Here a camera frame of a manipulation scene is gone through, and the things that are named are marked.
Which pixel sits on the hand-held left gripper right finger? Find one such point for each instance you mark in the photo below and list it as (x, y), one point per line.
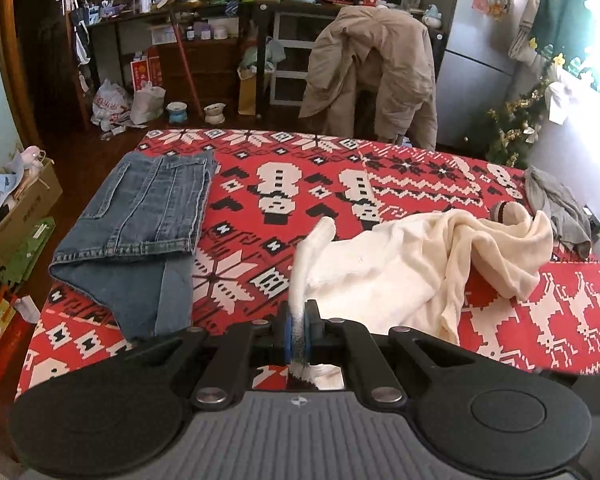
(307, 335)

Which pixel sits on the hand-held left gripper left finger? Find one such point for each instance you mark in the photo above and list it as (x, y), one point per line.
(286, 335)

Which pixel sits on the white knitted vest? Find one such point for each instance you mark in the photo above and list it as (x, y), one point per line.
(400, 270)

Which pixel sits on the red patterned blanket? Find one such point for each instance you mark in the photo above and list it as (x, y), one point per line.
(290, 160)

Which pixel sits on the blue denim jeans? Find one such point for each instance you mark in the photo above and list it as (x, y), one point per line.
(140, 210)

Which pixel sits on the yellow paper bag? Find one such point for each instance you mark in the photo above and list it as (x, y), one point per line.
(246, 92)

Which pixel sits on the blue white pet bowl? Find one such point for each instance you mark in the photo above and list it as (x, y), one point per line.
(177, 114)

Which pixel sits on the white drawer unit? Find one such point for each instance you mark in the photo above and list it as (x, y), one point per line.
(290, 80)

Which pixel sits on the plain white bag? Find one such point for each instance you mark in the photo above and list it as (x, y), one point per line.
(147, 105)

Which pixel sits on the green paper bag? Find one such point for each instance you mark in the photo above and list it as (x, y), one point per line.
(30, 252)

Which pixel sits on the grey garment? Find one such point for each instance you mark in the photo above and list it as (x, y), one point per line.
(555, 205)

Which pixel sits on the dark cluttered desk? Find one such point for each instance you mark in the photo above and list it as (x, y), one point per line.
(215, 60)

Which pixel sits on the cardboard box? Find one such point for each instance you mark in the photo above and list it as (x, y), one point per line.
(35, 200)

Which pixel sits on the beige jacket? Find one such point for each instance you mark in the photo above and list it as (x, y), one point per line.
(400, 60)

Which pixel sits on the small christmas tree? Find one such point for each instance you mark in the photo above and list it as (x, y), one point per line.
(515, 125)

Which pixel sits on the red box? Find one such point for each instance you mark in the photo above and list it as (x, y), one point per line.
(146, 72)

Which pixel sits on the silver refrigerator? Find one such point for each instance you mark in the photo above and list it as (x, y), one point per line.
(480, 60)

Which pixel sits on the light blue plush toy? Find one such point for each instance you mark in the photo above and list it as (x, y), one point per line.
(432, 16)

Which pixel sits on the hanging white navy cloth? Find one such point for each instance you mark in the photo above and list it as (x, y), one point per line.
(81, 45)

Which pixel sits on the dark wooden door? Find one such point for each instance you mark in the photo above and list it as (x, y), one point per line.
(45, 50)

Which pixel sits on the green printed curtain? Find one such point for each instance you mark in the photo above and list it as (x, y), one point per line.
(575, 5)

